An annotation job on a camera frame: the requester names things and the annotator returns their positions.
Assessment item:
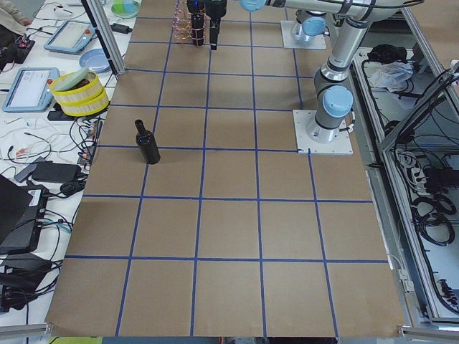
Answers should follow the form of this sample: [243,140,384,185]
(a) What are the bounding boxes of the green bowl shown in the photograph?
[110,0,140,19]

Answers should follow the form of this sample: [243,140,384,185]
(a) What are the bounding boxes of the black power adapter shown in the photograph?
[32,161,80,183]

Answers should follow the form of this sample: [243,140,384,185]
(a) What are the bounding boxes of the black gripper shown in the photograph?
[204,0,227,50]

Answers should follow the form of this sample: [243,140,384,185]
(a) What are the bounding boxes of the crumpled white cloth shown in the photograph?
[369,62,414,92]

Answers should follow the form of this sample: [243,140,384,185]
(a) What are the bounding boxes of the aluminium frame post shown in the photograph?
[81,0,126,77]

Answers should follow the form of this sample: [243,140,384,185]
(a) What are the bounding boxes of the teach pendant tablet upper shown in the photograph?
[44,20,95,54]

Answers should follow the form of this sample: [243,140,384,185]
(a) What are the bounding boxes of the blue plate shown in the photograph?
[79,49,110,73]

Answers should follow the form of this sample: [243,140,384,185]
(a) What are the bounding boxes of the black laptop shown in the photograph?
[1,176,48,254]

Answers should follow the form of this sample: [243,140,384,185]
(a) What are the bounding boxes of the dark glass wine bottle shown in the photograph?
[135,119,161,165]

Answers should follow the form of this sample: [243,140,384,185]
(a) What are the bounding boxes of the dark bottle in rack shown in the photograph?
[191,11,205,47]

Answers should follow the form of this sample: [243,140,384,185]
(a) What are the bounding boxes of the copper wire wine rack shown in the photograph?
[172,0,198,46]

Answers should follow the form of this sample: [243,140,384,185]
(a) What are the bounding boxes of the teach pendant tablet lower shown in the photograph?
[2,67,60,113]

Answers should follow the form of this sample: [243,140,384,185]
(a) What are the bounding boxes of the teach pendant tablet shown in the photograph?
[2,67,60,113]
[44,20,95,54]

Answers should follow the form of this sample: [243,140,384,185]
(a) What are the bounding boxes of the pale green lid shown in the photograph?
[52,67,89,92]

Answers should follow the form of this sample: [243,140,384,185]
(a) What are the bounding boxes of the yellow bamboo steamer basket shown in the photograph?
[49,71,109,117]

